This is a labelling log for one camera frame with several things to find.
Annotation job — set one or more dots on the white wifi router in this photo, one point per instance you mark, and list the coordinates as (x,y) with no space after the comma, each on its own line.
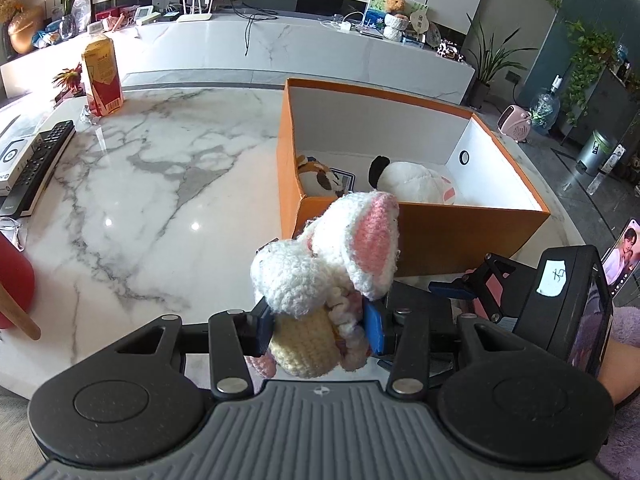
(195,12)

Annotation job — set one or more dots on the black remote control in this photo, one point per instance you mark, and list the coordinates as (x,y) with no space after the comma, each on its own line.
(42,162)

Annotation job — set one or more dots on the painted picture card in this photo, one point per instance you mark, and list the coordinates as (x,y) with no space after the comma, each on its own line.
(375,12)

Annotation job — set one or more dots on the red yellow drink carton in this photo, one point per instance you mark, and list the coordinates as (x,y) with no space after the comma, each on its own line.
(102,77)

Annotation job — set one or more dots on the blue card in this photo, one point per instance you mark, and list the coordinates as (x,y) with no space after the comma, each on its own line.
(345,180)

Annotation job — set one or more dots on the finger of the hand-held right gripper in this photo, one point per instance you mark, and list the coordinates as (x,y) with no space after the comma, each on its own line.
(450,289)

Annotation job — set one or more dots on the cow pattern ornament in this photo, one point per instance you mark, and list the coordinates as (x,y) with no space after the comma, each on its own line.
(450,51)

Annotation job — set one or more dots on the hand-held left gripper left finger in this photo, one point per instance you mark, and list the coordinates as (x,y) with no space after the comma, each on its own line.
(262,331)

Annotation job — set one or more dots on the red flower ornament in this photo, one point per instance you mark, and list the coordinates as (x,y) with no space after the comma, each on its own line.
(69,80)

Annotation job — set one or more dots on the blue water jug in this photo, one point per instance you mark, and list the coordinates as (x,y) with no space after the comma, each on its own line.
(546,107)

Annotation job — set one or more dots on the marble media cabinet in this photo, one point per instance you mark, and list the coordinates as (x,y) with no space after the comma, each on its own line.
(310,50)

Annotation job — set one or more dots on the pink fan heater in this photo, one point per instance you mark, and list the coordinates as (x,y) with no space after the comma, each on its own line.
(515,124)

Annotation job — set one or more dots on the wooden stick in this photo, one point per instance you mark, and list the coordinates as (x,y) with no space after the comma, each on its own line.
(22,321)

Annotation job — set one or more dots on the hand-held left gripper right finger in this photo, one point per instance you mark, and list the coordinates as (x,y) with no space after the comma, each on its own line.
(376,329)

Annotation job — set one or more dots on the smartphone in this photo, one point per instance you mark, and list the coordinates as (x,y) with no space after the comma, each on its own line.
(622,260)

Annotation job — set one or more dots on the white pink crochet bunny toy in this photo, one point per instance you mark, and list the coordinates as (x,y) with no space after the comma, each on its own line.
(320,265)

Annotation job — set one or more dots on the red round object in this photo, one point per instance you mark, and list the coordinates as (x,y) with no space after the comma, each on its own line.
(12,280)

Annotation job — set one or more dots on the green trailing plant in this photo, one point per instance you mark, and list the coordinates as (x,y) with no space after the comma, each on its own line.
(590,60)

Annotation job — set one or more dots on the dried yellow flowers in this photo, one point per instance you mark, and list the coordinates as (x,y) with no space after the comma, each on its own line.
(9,2)

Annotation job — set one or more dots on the person's right forearm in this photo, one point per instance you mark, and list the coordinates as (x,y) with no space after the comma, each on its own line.
(617,372)

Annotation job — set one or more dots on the golden round vase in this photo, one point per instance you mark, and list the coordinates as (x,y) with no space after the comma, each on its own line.
(26,30)

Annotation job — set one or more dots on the white power strip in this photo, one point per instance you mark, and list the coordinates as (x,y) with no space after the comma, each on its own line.
(337,25)

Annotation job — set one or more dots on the tiger plush toy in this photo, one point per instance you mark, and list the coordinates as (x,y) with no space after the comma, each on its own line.
(317,176)

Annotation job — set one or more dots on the bear plush in white pot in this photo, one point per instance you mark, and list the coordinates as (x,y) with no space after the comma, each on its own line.
(396,17)

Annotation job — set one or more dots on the white thermometer display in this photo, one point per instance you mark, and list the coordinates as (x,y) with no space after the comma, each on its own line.
(143,13)

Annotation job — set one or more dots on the potted long-leaf plant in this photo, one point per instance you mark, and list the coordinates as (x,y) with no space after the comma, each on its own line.
(487,67)

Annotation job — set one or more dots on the purple fuzzy clothing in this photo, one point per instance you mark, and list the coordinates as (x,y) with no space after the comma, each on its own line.
(627,440)

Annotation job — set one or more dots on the white flat box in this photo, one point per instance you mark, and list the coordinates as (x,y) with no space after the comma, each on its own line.
(12,157)

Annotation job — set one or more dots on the white panda plush toy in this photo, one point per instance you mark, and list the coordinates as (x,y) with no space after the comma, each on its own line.
(415,182)

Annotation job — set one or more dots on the orange cardboard box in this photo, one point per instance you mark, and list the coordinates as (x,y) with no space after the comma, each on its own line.
(450,240)

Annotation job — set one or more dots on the grey trash can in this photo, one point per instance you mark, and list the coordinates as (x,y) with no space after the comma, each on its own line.
(595,152)

